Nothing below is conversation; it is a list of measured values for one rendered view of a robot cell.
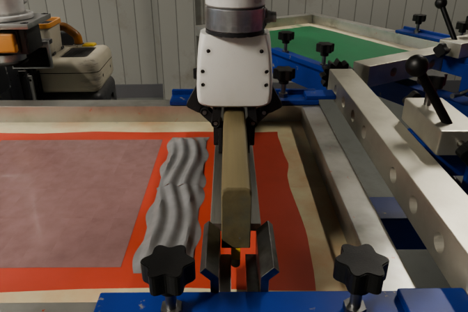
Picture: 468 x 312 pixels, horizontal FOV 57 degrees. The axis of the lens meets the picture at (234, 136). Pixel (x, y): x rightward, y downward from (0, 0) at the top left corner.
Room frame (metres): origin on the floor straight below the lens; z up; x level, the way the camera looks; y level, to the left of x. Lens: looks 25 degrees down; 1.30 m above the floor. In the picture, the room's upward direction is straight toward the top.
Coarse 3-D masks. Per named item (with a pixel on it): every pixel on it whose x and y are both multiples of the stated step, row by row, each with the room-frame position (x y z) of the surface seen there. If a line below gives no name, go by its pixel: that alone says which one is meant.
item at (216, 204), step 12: (216, 156) 0.53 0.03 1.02; (252, 156) 0.54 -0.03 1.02; (216, 168) 0.50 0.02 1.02; (252, 168) 0.50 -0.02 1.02; (216, 180) 0.47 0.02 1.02; (252, 180) 0.47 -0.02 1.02; (216, 192) 0.44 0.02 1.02; (252, 192) 0.44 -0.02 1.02; (216, 204) 0.42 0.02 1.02; (252, 204) 0.42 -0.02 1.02; (216, 216) 0.40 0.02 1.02; (252, 216) 0.40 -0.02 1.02; (252, 228) 0.38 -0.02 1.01
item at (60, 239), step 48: (0, 192) 0.54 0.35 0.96; (48, 192) 0.54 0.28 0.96; (96, 192) 0.54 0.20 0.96; (144, 192) 0.54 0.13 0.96; (288, 192) 0.54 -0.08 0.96; (0, 240) 0.43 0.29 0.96; (48, 240) 0.43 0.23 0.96; (96, 240) 0.43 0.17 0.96; (288, 240) 0.43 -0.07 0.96; (0, 288) 0.35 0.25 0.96; (48, 288) 0.35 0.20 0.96; (96, 288) 0.35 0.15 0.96; (240, 288) 0.35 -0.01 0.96; (288, 288) 0.35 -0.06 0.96
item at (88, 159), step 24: (0, 144) 0.70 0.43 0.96; (24, 144) 0.70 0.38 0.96; (48, 144) 0.70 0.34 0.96; (72, 144) 0.70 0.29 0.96; (96, 144) 0.70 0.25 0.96; (120, 144) 0.70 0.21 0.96; (144, 144) 0.70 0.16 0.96; (264, 144) 0.70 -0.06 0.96; (0, 168) 0.61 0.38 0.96; (24, 168) 0.61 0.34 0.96; (48, 168) 0.61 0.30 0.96; (72, 168) 0.61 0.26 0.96; (96, 168) 0.61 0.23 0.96; (120, 168) 0.61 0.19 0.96; (144, 168) 0.61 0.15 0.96; (264, 168) 0.61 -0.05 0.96
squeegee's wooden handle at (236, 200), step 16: (224, 112) 0.54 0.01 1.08; (240, 112) 0.54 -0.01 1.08; (224, 128) 0.49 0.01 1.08; (240, 128) 0.49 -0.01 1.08; (224, 144) 0.45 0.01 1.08; (240, 144) 0.44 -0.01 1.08; (224, 160) 0.41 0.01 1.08; (240, 160) 0.41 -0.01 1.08; (224, 176) 0.38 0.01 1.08; (240, 176) 0.37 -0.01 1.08; (224, 192) 0.35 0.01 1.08; (240, 192) 0.35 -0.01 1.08; (224, 208) 0.35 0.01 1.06; (240, 208) 0.35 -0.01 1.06; (224, 224) 0.35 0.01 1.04; (240, 224) 0.35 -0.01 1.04; (224, 240) 0.35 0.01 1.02; (240, 240) 0.35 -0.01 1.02
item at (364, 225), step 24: (0, 120) 0.80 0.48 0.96; (24, 120) 0.80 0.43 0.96; (48, 120) 0.80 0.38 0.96; (72, 120) 0.80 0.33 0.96; (96, 120) 0.80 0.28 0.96; (120, 120) 0.80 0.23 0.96; (144, 120) 0.81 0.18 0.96; (168, 120) 0.81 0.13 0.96; (192, 120) 0.81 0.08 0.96; (264, 120) 0.81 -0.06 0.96; (288, 120) 0.81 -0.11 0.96; (312, 120) 0.73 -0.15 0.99; (312, 144) 0.68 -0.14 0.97; (336, 144) 0.63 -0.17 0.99; (336, 168) 0.55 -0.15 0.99; (336, 192) 0.49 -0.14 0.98; (360, 192) 0.49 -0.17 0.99; (360, 216) 0.43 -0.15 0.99; (360, 240) 0.39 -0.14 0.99; (384, 240) 0.39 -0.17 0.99; (384, 288) 0.31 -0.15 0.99
